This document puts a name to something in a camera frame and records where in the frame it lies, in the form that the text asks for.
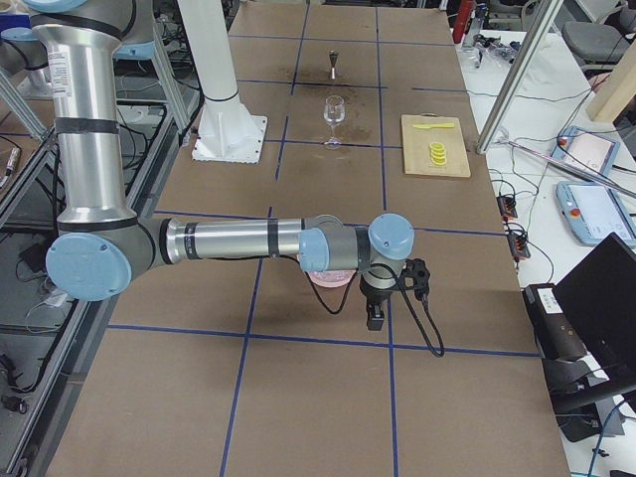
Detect steel cocktail jigger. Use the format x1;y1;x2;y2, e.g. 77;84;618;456
329;50;339;80

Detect pink bowl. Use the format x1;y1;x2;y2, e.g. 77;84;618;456
309;270;356;288

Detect metal rod with base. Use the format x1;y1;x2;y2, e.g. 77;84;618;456
493;135;636;199

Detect aluminium frame post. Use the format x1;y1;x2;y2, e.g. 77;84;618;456
476;0;563;154

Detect near blue teach pendant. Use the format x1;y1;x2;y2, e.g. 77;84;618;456
556;181;635;247

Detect grey office chair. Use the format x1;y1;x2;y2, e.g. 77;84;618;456
561;1;635;72

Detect black camera cable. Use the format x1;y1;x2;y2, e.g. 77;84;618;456
310;257;445;359

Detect red cylinder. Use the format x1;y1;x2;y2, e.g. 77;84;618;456
452;0;474;45

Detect orange connector block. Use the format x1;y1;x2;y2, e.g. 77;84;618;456
497;196;518;222
507;229;531;262

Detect black monitor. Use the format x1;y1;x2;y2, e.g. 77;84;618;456
552;233;635;413

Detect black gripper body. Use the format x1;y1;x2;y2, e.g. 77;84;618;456
360;264;397;312

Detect blue teach pendant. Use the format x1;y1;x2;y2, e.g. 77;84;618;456
552;126;620;175
556;181;635;247

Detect clear ice cubes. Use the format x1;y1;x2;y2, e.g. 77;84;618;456
317;270;350;282

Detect yellow plastic knife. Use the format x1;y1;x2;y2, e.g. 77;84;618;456
411;122;455;130

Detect clear plastic bag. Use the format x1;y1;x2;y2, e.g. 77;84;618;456
461;34;522;69

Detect wooden cutting board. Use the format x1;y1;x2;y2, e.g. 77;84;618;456
400;114;471;178

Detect white pedestal column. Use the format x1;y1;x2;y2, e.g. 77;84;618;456
178;0;267;164

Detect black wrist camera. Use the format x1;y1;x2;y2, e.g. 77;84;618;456
400;258;430;302

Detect far blue teach pendant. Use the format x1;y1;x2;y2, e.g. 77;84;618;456
552;126;620;175

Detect black box device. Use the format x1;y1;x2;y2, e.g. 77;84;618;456
522;283;586;362

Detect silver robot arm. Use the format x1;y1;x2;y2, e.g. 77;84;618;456
28;1;429;331

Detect clear wine glass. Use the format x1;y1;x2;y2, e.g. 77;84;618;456
323;95;346;149

